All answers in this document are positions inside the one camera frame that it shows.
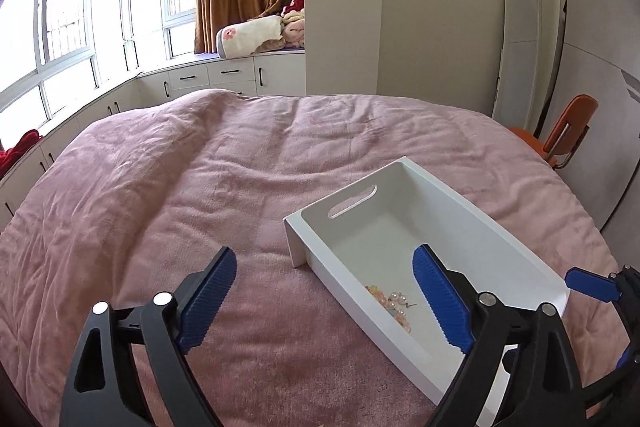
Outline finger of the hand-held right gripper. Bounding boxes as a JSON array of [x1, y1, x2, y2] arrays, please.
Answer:
[[564, 264, 640, 309], [581, 341, 637, 409]]

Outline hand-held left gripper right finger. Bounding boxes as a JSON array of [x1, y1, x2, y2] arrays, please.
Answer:
[[412, 244, 593, 427]]

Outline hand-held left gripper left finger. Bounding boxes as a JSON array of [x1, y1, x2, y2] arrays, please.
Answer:
[[59, 247, 238, 427]]

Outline pastel bead bracelet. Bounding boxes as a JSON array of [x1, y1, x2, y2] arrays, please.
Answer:
[[366, 285, 412, 334]]

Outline white rectangular storage box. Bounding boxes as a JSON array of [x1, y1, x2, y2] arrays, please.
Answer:
[[283, 156, 571, 409]]

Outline pink fleece blanket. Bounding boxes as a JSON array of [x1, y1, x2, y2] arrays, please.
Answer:
[[0, 88, 636, 427]]

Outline orange chair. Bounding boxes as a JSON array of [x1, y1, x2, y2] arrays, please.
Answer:
[[506, 94, 600, 171]]

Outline white window seat cabinets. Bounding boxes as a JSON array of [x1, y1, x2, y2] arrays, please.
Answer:
[[0, 51, 306, 233]]

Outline red cloth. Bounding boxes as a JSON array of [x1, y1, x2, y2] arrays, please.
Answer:
[[0, 129, 44, 178]]

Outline white framed mirror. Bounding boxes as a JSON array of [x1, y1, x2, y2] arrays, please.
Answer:
[[491, 0, 544, 124]]

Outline rolled white floral blanket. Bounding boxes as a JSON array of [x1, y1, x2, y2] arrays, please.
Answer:
[[215, 15, 286, 58]]

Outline pile of folded clothes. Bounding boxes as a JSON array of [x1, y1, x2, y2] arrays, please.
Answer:
[[280, 0, 306, 50]]

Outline bay window with bars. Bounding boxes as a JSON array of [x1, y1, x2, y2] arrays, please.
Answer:
[[0, 0, 202, 130]]

